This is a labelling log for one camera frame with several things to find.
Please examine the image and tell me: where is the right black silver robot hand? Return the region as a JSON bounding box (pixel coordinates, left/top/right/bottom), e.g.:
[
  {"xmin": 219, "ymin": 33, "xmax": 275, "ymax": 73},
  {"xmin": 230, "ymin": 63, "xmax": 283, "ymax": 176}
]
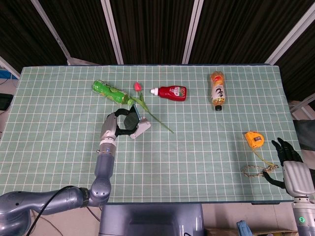
[{"xmin": 262, "ymin": 137, "xmax": 315, "ymax": 199}]

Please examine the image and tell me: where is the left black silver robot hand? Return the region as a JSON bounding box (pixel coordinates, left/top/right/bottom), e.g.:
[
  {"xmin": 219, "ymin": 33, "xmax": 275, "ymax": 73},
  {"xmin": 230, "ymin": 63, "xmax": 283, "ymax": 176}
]
[{"xmin": 99, "ymin": 108, "xmax": 140, "ymax": 143}]

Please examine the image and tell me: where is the black smartphone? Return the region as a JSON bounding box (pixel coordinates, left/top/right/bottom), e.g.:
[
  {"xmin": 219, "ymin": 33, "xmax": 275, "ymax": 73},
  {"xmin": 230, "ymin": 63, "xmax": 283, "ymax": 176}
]
[{"xmin": 124, "ymin": 104, "xmax": 141, "ymax": 130}]

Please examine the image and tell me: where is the white folding phone stand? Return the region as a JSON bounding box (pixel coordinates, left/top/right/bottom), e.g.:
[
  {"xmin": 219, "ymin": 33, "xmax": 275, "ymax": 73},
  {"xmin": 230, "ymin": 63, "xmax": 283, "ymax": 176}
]
[{"xmin": 129, "ymin": 117, "xmax": 152, "ymax": 140}]

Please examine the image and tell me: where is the green plastic drink bottle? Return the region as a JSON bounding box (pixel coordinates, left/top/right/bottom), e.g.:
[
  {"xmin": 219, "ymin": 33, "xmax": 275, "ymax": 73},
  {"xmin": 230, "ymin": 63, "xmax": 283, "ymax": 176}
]
[{"xmin": 92, "ymin": 79, "xmax": 135, "ymax": 106}]

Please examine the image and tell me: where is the dark fabric seat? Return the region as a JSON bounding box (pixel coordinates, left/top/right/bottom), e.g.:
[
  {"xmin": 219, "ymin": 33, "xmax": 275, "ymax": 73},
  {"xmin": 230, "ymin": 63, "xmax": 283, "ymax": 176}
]
[{"xmin": 292, "ymin": 119, "xmax": 315, "ymax": 150}]

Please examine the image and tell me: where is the pink artificial tulip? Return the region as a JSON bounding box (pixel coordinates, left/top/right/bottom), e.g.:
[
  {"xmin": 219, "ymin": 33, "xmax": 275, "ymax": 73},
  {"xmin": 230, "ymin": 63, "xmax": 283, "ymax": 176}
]
[{"xmin": 130, "ymin": 82, "xmax": 175, "ymax": 134}]

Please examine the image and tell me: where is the yellow tape measure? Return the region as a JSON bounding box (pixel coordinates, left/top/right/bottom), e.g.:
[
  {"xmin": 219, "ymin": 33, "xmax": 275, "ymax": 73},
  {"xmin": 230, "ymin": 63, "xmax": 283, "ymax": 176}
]
[{"xmin": 244, "ymin": 131, "xmax": 271, "ymax": 165}]

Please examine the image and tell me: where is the red ketchup squeeze bottle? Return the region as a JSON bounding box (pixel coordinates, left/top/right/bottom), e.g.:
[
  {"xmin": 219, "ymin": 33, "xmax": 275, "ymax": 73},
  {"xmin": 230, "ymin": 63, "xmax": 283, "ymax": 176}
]
[{"xmin": 150, "ymin": 85, "xmax": 188, "ymax": 101}]

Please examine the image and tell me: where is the blue cloth item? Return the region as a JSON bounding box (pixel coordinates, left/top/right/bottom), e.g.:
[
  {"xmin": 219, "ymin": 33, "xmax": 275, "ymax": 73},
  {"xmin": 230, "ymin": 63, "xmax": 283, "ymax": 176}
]
[{"xmin": 236, "ymin": 220, "xmax": 253, "ymax": 236}]

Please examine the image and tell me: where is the green checkered tablecloth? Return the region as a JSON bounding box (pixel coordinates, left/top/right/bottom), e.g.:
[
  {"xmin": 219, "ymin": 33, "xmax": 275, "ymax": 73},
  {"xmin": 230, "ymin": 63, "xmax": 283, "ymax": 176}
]
[{"xmin": 0, "ymin": 64, "xmax": 305, "ymax": 205}]

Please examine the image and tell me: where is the brown cardboard box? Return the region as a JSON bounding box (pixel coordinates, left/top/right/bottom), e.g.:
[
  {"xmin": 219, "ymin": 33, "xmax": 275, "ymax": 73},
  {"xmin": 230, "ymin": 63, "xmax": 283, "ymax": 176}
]
[{"xmin": 204, "ymin": 227, "xmax": 300, "ymax": 236}]

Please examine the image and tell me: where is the grey-blue robot torso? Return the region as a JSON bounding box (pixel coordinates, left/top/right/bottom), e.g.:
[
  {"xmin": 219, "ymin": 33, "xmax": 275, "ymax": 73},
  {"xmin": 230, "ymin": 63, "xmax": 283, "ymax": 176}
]
[{"xmin": 98, "ymin": 204, "xmax": 205, "ymax": 236}]

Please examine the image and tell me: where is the black box device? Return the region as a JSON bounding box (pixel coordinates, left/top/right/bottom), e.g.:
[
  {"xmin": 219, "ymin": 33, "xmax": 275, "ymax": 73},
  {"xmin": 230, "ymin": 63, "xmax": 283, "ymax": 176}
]
[{"xmin": 0, "ymin": 93, "xmax": 12, "ymax": 111}]

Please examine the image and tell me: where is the orange tea bottle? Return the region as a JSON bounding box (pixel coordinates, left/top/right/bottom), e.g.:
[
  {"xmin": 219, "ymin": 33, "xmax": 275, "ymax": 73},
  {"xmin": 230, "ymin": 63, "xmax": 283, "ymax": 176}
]
[{"xmin": 210, "ymin": 70, "xmax": 226, "ymax": 112}]

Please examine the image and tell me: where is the blue plastic object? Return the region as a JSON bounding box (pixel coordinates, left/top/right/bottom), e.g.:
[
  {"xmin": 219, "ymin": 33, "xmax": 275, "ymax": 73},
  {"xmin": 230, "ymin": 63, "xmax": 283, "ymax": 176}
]
[{"xmin": 0, "ymin": 67, "xmax": 13, "ymax": 79}]

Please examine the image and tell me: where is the braided jute rope loop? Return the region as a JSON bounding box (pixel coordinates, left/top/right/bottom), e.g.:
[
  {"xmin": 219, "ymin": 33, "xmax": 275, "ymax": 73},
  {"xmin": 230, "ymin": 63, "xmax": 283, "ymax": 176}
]
[{"xmin": 241, "ymin": 163, "xmax": 280, "ymax": 178}]

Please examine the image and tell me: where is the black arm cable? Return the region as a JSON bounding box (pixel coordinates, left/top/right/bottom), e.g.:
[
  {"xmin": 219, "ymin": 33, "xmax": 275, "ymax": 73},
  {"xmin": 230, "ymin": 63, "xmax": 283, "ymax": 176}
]
[{"xmin": 29, "ymin": 186, "xmax": 75, "ymax": 236}]

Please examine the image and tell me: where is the tan floor cable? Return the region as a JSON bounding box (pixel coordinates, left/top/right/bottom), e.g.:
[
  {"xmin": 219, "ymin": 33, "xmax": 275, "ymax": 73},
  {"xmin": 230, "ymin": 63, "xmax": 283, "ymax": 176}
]
[{"xmin": 31, "ymin": 211, "xmax": 63, "ymax": 236}]

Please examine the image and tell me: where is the slanted aluminium frame post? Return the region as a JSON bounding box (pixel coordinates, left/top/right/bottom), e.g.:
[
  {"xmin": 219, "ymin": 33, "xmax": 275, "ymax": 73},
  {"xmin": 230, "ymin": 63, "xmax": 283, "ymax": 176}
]
[{"xmin": 31, "ymin": 0, "xmax": 72, "ymax": 66}]

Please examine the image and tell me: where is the short aluminium frame bar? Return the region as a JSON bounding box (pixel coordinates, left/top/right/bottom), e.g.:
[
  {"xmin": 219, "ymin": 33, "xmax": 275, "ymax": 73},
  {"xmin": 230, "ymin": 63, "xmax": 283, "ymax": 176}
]
[{"xmin": 0, "ymin": 56, "xmax": 21, "ymax": 80}]

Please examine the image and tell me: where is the wide aluminium frame post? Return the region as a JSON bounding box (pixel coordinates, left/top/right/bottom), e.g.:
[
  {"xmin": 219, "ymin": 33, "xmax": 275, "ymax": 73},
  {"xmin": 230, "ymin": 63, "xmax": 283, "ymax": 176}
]
[{"xmin": 264, "ymin": 2, "xmax": 315, "ymax": 65}]

